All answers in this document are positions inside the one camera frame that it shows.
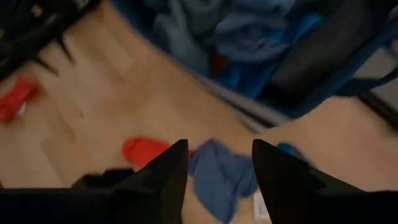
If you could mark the dark grey garment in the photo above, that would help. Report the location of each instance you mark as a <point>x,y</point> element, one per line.
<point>326,46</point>

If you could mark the maroon garment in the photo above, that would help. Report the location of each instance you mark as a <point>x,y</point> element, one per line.
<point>219,63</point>

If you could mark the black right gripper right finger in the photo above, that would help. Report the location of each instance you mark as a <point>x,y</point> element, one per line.
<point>286,193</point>

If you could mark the grey-teal shirt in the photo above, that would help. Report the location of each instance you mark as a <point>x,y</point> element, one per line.
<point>183,40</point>

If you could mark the bright blue garment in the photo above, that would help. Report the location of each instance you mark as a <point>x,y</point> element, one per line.
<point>245,81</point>

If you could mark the red sock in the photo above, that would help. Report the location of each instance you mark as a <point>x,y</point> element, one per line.
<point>15,99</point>
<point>140,151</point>

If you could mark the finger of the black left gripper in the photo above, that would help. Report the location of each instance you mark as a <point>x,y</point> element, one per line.
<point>46,66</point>
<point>66,49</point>

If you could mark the slate blue cloth white tag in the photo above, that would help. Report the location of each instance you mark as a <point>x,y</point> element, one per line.
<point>217,180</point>

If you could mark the dusty blue cloth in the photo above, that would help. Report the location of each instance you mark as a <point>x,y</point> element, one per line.
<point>252,37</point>

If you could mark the black aluminium table frame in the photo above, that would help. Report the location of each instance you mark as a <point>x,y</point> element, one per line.
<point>382,112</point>

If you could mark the teal blue sock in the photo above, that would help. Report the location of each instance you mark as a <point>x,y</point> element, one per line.
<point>290,149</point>

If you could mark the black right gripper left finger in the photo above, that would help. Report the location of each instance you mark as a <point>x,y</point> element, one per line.
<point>161,193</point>

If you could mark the black underwear printed waistband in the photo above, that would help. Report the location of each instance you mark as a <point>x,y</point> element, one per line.
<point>105,179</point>

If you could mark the navy white striped fabric bin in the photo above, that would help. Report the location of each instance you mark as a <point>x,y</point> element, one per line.
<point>339,81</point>

